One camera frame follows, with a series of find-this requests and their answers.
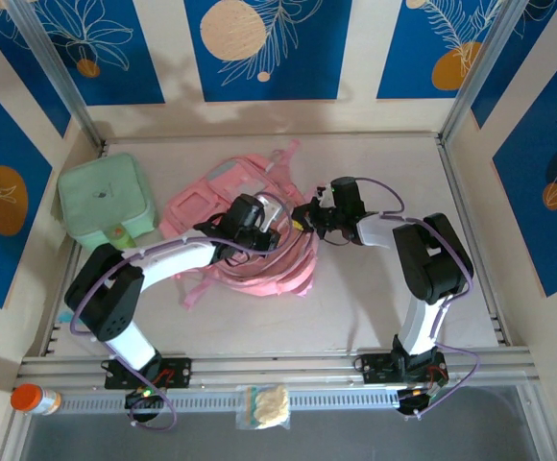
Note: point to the pink student backpack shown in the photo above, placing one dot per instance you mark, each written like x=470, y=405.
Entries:
x=197, y=206

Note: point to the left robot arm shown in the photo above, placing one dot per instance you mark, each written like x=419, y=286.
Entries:
x=103, y=298

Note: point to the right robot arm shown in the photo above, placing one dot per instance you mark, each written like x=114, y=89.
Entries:
x=432, y=259

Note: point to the green lunch bag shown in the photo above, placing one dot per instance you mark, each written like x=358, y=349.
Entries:
x=101, y=197

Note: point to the plastic bag with white gloves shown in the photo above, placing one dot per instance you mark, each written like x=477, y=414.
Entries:
x=271, y=405

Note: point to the light blue tissue pack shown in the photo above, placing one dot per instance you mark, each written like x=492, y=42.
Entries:
x=66, y=318

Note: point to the orange-capped bottle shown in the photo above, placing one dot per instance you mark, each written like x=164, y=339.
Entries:
x=26, y=397

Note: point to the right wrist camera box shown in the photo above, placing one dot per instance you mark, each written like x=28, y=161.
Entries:
x=322, y=192

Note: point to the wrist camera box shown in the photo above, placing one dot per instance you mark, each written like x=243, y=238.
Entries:
x=271, y=209
x=322, y=192

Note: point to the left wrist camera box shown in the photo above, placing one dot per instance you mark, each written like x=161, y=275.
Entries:
x=271, y=209

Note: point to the aluminium table side rail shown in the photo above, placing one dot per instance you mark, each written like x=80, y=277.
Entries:
x=446, y=150

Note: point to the aluminium mounting rail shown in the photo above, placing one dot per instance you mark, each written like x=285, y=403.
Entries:
x=269, y=367

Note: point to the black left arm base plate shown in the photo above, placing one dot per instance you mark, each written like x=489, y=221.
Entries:
x=177, y=372

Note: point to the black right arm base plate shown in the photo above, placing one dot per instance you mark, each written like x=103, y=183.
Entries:
x=374, y=367

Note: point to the aluminium frame post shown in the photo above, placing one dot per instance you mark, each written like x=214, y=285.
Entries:
x=53, y=62
x=483, y=62

